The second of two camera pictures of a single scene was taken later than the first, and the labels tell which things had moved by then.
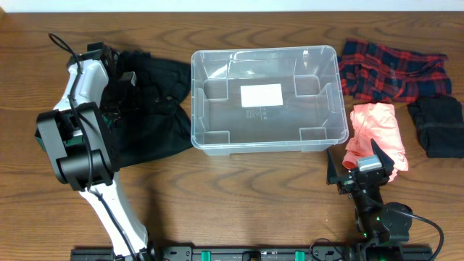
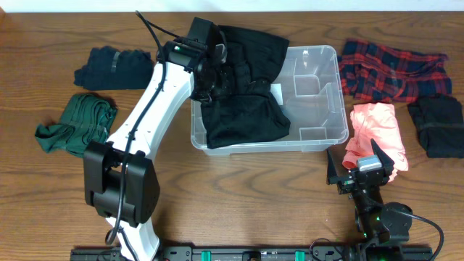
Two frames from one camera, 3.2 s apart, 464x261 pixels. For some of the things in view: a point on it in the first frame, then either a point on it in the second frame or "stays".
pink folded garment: [375, 122] stays
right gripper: [347, 183] stays
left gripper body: [116, 85] to [206, 92]
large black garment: [151, 119] to [244, 108]
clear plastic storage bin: [267, 100] stays
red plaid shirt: [372, 72] stays
